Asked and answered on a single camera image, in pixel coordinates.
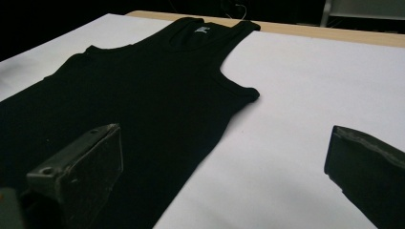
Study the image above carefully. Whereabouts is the thin white cable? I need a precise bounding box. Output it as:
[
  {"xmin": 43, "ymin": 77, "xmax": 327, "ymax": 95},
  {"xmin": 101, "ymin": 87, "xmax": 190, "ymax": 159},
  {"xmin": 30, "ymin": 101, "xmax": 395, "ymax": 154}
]
[{"xmin": 233, "ymin": 3, "xmax": 248, "ymax": 22}]

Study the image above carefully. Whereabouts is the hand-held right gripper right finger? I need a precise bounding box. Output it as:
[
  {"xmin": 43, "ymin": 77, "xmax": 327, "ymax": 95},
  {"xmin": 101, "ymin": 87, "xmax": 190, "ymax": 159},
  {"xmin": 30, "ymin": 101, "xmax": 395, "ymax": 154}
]
[{"xmin": 324, "ymin": 125, "xmax": 405, "ymax": 229}]

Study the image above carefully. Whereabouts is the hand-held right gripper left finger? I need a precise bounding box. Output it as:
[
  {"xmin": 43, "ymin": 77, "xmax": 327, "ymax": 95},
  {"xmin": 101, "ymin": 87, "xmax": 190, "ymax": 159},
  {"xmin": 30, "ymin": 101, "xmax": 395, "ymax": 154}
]
[{"xmin": 26, "ymin": 123, "xmax": 125, "ymax": 229}]

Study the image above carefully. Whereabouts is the black tank top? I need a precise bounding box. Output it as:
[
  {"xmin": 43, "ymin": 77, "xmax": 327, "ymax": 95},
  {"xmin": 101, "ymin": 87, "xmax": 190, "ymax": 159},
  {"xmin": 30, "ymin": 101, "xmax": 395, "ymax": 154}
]
[{"xmin": 0, "ymin": 16, "xmax": 262, "ymax": 229}]

